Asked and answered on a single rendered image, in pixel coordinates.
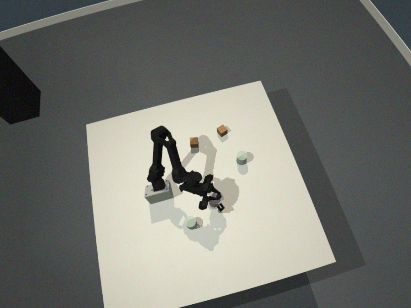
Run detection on small brown cube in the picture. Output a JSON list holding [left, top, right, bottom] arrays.
[[217, 125, 228, 137], [190, 137, 199, 148]]

